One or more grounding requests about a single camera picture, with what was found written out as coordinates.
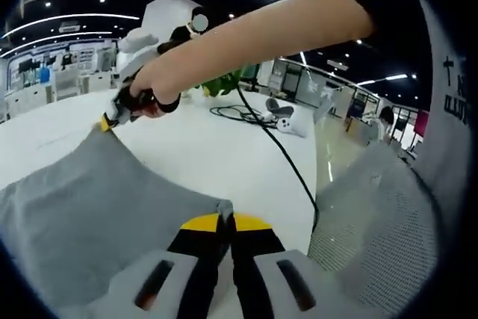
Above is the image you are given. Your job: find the grey mesh office chair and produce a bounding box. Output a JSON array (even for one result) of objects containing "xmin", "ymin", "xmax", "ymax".
[{"xmin": 308, "ymin": 139, "xmax": 445, "ymax": 309}]

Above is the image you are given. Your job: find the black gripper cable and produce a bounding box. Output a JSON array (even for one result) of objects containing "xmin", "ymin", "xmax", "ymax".
[{"xmin": 235, "ymin": 83, "xmax": 321, "ymax": 231}]

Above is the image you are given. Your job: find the person's white shirt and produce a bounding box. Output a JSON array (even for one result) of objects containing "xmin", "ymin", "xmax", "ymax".
[{"xmin": 410, "ymin": 0, "xmax": 472, "ymax": 200}]

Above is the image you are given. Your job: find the white controller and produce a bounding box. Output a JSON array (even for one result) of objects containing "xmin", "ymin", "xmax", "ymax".
[{"xmin": 278, "ymin": 113, "xmax": 313, "ymax": 137}]

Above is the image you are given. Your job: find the grey towel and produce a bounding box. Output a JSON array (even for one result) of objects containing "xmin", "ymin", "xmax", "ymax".
[{"xmin": 0, "ymin": 130, "xmax": 235, "ymax": 307}]

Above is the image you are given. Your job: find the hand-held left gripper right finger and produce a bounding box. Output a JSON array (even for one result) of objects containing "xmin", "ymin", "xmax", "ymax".
[{"xmin": 228, "ymin": 212, "xmax": 378, "ymax": 319}]

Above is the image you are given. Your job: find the green potted plant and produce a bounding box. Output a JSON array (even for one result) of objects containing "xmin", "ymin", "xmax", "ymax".
[{"xmin": 196, "ymin": 66, "xmax": 258, "ymax": 98}]

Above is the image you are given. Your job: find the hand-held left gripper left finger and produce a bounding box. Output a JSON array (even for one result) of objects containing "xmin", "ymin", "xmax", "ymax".
[{"xmin": 87, "ymin": 211, "xmax": 233, "ymax": 319}]

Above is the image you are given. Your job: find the person's right hand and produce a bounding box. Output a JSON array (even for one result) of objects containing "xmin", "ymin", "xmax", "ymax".
[{"xmin": 126, "ymin": 59, "xmax": 186, "ymax": 120}]

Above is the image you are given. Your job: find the white office chair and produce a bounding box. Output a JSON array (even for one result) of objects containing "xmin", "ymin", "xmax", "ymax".
[{"xmin": 55, "ymin": 70, "xmax": 81, "ymax": 100}]

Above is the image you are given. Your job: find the coiled black cable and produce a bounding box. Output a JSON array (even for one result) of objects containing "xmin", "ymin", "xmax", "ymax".
[{"xmin": 208, "ymin": 104, "xmax": 279, "ymax": 130}]

